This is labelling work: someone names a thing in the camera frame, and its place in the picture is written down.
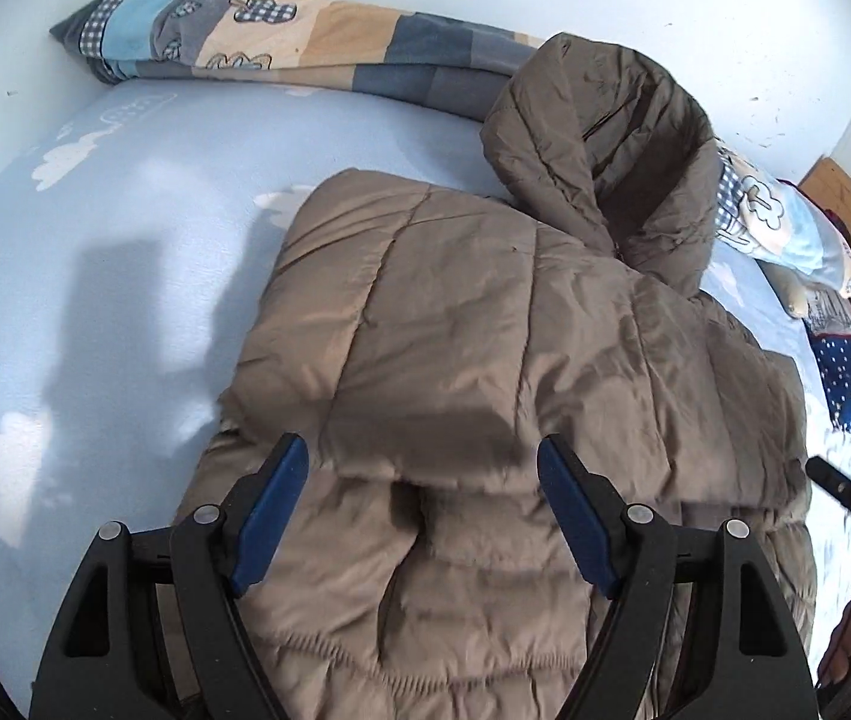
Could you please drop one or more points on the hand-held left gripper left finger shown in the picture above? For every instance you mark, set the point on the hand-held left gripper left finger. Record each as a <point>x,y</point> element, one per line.
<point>275,510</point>

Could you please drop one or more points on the light blue cloud bedsheet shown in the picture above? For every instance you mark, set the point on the light blue cloud bedsheet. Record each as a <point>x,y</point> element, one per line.
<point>95,277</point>

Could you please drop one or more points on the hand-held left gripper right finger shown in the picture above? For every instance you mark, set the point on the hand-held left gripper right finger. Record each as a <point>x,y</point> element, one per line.
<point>571,510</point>

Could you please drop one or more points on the dark red cloth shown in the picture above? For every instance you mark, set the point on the dark red cloth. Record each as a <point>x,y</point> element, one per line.
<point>835,221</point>

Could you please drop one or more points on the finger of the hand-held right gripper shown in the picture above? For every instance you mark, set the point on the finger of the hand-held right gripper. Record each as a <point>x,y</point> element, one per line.
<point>837,484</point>

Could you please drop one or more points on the brown hooded puffer jacket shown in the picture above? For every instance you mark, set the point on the brown hooded puffer jacket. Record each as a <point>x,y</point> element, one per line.
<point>470,315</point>

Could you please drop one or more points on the patchwork printed quilt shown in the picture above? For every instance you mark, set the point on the patchwork printed quilt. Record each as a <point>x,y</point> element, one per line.
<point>335,34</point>

